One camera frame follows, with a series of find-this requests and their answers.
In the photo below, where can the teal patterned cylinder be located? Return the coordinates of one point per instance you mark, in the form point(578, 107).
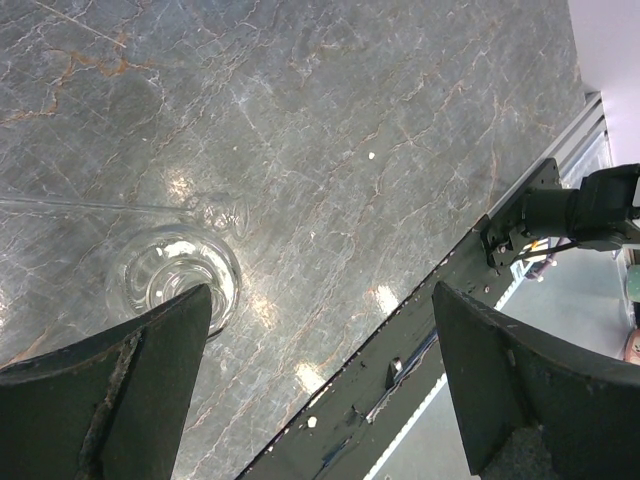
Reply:
point(633, 283)

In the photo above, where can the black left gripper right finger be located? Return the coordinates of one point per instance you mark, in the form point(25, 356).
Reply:
point(530, 405)

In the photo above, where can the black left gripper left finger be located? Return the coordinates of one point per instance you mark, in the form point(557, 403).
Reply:
point(111, 406)

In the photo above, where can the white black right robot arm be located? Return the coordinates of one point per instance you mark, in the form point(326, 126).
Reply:
point(601, 214)

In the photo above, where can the clear glass flask stopper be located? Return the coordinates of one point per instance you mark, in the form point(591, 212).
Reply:
point(223, 212)

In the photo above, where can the light blue cable duct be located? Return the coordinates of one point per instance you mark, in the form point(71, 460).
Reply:
point(440, 383)

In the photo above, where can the pink ghost pattern cup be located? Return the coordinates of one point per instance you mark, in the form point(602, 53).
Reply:
point(632, 349)

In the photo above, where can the clear glass stirring rod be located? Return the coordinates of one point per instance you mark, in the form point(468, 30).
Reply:
point(63, 203)

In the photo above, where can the clear glass flask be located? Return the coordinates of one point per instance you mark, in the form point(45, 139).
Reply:
point(159, 264)

